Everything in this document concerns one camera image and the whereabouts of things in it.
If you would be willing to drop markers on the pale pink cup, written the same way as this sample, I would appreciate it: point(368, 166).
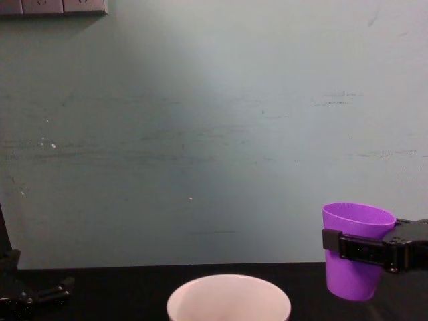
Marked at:
point(227, 301)

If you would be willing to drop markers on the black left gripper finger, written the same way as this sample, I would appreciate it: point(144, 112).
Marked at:
point(7, 257)
point(55, 291)

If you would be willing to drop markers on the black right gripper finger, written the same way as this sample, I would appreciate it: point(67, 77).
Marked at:
point(413, 224)
point(394, 250)

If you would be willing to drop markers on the purple plastic cup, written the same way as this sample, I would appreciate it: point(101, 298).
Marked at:
point(351, 281)

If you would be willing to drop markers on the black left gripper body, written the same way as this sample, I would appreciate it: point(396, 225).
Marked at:
point(13, 301)

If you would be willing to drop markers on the black table cloth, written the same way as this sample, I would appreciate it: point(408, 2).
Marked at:
point(127, 294)

